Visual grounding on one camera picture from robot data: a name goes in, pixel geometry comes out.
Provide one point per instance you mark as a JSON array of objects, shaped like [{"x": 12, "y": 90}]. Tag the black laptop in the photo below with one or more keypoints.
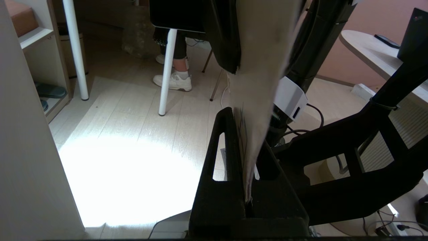
[{"x": 416, "y": 36}]

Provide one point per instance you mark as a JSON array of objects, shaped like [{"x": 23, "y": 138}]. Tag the beige open shoe cabinet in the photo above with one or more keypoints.
[{"x": 36, "y": 36}]

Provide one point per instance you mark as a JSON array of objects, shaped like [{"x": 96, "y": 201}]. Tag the dark grey slipper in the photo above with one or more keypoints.
[
  {"x": 44, "y": 105},
  {"x": 51, "y": 91}
]

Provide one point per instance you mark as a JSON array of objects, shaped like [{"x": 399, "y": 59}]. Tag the wooden chair with metal legs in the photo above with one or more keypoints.
[{"x": 215, "y": 87}]

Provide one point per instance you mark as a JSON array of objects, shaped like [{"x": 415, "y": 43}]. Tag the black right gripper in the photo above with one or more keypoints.
[{"x": 177, "y": 15}]

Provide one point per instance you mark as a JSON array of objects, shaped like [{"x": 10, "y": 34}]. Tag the black robot torso frame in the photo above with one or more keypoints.
[{"x": 351, "y": 194}]

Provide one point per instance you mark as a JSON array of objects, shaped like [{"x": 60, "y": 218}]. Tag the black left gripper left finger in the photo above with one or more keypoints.
[{"x": 217, "y": 207}]

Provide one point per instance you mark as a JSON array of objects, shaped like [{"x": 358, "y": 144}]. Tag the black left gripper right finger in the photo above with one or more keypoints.
[{"x": 277, "y": 211}]

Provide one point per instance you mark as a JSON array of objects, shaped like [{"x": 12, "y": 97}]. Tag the white sneaker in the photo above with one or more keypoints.
[
  {"x": 174, "y": 83},
  {"x": 161, "y": 59}
]

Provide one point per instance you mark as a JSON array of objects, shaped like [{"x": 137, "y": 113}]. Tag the black phone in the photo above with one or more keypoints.
[{"x": 386, "y": 41}]

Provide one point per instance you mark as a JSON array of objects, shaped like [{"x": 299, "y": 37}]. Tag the person in black trousers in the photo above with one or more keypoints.
[{"x": 180, "y": 47}]

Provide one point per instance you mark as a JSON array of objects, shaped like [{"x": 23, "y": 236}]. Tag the round white table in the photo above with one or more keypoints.
[{"x": 367, "y": 50}]

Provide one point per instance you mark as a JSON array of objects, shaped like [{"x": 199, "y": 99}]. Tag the grey plastic bag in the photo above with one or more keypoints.
[{"x": 140, "y": 33}]

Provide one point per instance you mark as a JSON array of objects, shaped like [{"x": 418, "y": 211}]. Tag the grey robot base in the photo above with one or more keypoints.
[{"x": 170, "y": 227}]

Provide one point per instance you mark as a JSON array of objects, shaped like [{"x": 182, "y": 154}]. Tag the beige room door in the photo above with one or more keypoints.
[{"x": 20, "y": 150}]

